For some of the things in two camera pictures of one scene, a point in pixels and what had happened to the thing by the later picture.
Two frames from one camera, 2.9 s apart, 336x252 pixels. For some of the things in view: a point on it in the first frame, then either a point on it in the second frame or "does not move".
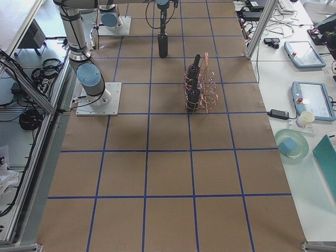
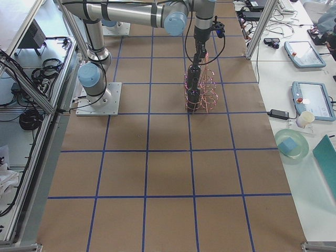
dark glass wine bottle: (163, 42) → (194, 73)
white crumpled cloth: (8, 178) does not move
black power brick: (251, 16) does not move
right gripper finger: (163, 20) → (201, 36)
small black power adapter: (279, 114) does not move
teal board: (325, 153) does not move
